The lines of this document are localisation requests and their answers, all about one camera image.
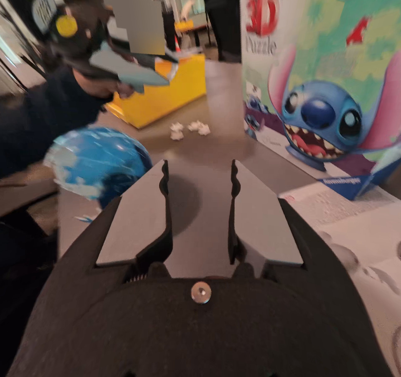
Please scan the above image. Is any blue cartoon puzzle ball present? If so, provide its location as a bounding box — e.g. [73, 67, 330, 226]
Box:
[44, 127, 154, 209]

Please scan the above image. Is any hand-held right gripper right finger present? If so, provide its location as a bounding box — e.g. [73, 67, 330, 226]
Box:
[228, 159, 304, 278]

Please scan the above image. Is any person's left hand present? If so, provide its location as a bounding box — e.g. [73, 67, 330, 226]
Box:
[116, 81, 136, 100]

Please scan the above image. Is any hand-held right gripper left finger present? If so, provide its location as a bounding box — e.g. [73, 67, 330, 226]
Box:
[96, 159, 174, 266]

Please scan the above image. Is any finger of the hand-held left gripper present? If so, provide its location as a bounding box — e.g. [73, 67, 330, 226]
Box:
[89, 43, 170, 87]
[130, 54, 180, 72]

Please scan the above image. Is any cartoon printed puzzle box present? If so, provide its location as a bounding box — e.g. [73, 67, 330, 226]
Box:
[240, 0, 401, 201]

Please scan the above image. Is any white instruction leaflet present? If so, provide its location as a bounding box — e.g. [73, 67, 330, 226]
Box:
[277, 180, 401, 377]

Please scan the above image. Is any person's left forearm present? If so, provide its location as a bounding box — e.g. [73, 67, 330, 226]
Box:
[0, 65, 115, 178]

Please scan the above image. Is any yellow plastic bin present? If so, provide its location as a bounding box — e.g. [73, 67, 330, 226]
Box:
[105, 53, 207, 129]

